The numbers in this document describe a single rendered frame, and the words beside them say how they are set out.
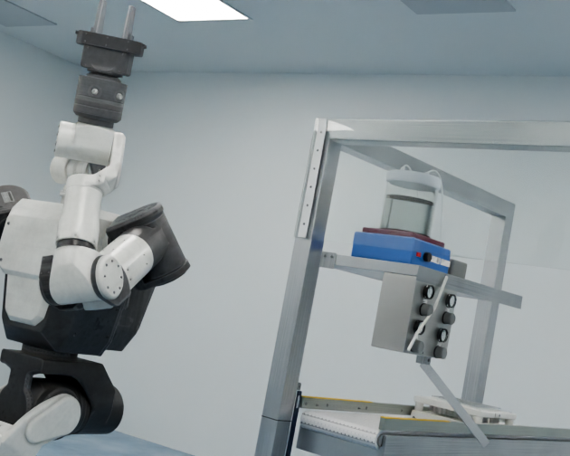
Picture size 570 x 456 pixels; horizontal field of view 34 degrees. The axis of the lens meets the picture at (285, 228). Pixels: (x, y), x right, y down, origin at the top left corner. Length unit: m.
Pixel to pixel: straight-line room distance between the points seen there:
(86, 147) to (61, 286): 0.26
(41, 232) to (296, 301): 0.88
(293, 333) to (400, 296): 0.32
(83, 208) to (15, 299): 0.41
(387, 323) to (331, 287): 4.00
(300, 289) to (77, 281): 1.07
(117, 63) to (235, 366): 5.26
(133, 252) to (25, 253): 0.31
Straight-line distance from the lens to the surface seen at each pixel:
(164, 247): 1.85
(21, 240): 2.01
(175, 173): 7.48
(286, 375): 2.58
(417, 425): 2.62
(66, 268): 1.63
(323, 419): 2.60
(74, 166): 2.03
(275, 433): 2.60
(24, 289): 1.99
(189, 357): 7.12
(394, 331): 2.46
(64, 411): 2.00
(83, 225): 1.64
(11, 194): 2.19
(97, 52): 1.74
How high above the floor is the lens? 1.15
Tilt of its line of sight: 5 degrees up
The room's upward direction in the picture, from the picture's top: 11 degrees clockwise
